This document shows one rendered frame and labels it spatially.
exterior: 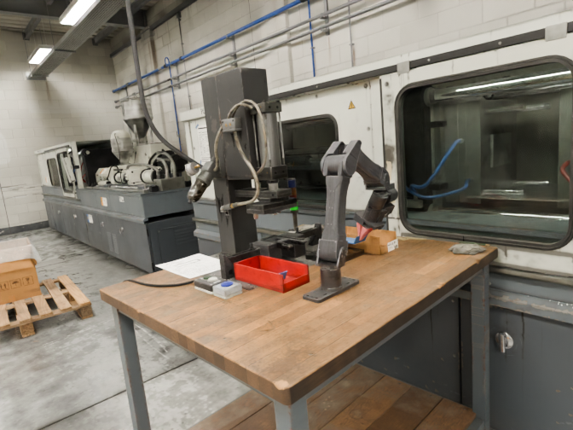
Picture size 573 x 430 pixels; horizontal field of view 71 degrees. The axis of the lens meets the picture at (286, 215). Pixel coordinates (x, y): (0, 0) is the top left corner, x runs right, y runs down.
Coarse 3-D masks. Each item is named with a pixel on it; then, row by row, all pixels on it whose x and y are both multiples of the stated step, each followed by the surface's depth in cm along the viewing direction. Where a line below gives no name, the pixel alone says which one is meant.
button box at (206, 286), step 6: (216, 276) 138; (138, 282) 148; (144, 282) 146; (186, 282) 142; (192, 282) 142; (198, 282) 135; (204, 282) 133; (210, 282) 133; (216, 282) 132; (222, 282) 133; (198, 288) 136; (204, 288) 133; (210, 288) 130
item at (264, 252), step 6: (276, 246) 155; (294, 246) 162; (300, 246) 164; (264, 252) 154; (270, 252) 153; (276, 252) 155; (282, 252) 167; (288, 252) 165; (294, 252) 162; (300, 252) 164; (276, 258) 155; (294, 258) 163
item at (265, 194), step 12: (276, 180) 156; (240, 192) 168; (252, 192) 162; (264, 192) 157; (276, 192) 152; (288, 192) 156; (252, 204) 154; (264, 204) 150; (276, 204) 154; (288, 204) 158
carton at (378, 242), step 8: (352, 232) 178; (376, 232) 169; (384, 232) 166; (392, 232) 163; (368, 240) 158; (376, 240) 156; (384, 240) 167; (392, 240) 164; (360, 248) 162; (368, 248) 159; (376, 248) 156; (384, 248) 157; (392, 248) 161
